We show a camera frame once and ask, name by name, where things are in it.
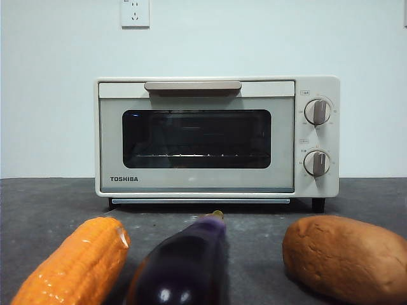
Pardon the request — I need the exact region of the purple eggplant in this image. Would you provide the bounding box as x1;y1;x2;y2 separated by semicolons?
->
125;210;229;305

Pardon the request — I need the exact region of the cream Toshiba toaster oven body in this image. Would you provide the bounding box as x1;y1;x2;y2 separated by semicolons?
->
93;75;340;200

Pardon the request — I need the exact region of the metal crumb tray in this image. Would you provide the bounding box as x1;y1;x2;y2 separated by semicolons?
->
111;198;291;205

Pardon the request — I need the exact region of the cream timer knob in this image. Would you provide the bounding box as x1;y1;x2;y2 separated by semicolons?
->
303;150;331;177

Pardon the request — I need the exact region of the cream temperature knob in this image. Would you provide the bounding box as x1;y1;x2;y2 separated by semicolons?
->
304;98;331;125

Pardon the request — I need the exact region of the orange corn cob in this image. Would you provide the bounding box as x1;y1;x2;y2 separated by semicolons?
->
9;217;131;305

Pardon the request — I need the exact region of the brown potato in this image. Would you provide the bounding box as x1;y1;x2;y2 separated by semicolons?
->
282;215;407;305

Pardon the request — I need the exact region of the wire oven rack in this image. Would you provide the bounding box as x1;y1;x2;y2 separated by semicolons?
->
132;152;268;159

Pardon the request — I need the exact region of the white wall socket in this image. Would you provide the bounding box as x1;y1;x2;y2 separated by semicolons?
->
121;0;150;29

